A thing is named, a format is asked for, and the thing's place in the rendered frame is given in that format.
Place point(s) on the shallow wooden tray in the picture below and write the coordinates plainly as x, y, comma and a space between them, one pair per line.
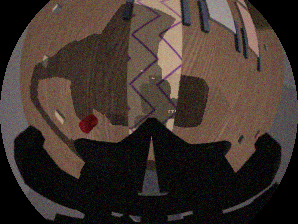
260, 22

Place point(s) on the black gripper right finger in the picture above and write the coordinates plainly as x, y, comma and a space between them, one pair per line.
171, 153

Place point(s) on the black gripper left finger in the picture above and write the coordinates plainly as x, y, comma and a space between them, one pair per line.
129, 155

